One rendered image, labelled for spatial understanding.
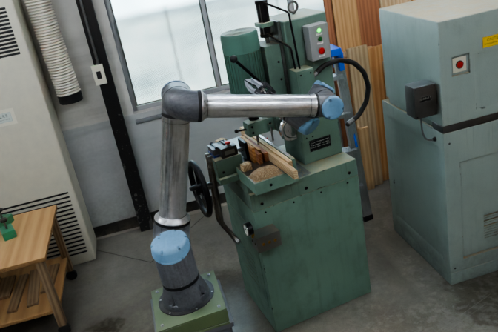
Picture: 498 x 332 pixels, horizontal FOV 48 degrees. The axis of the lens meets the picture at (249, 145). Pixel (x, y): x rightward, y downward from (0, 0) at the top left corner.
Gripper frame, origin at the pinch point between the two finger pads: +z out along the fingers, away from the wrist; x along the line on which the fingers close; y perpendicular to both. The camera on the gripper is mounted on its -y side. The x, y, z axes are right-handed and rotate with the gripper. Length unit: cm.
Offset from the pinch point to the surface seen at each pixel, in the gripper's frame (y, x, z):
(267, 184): -18.5, 30.4, -29.4
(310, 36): -12.6, -34.3, -4.8
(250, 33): -3.0, -18.8, 14.9
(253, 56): -8.9, -11.7, 10.0
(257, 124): -31.0, 10.8, -2.7
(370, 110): -170, -50, -8
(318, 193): -50, 20, -43
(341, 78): -110, -46, 4
